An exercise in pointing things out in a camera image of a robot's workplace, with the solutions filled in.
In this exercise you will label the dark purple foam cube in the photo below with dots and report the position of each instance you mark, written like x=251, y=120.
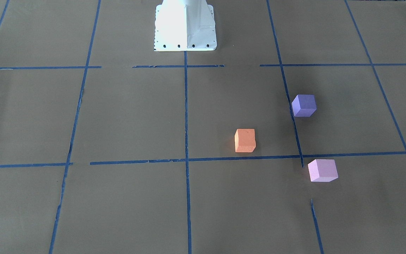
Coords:
x=304, y=105

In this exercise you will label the orange foam cube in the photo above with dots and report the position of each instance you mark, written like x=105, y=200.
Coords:
x=245, y=140

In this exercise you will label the light pink foam cube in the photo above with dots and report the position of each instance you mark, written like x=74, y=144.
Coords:
x=323, y=170

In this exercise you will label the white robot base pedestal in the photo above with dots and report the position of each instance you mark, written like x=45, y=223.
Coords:
x=184, y=25

